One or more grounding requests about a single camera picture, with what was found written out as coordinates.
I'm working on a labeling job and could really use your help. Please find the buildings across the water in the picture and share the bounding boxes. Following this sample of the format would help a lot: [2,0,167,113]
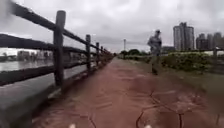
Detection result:
[0,49,54,62]

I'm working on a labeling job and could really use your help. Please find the grass strip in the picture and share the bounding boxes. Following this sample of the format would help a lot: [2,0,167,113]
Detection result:
[128,59,224,111]

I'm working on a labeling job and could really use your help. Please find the group of grey buildings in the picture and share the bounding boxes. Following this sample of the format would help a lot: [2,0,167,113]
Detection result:
[195,31,224,52]

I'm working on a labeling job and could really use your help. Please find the low dark building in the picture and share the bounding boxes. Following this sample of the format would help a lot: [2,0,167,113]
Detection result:
[161,45,176,53]

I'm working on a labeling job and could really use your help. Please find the red cracked paved path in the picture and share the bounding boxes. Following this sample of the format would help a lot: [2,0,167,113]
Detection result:
[31,57,224,128]

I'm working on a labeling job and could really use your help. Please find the grey water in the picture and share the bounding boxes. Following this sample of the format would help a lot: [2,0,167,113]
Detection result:
[0,58,98,101]

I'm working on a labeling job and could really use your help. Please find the tall grey tower building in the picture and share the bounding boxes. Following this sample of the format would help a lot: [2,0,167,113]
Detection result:
[172,21,195,52]

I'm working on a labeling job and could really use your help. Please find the distant trees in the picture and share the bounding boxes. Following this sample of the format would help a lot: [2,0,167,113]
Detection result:
[119,48,150,57]

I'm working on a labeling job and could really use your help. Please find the dark wooden rail fence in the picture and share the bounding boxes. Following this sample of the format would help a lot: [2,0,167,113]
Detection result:
[0,0,114,128]

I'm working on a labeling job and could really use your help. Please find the green hedge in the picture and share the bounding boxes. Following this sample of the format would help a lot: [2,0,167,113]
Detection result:
[118,50,224,75]

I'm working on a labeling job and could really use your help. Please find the person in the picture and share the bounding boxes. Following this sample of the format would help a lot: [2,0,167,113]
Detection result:
[147,28,163,76]

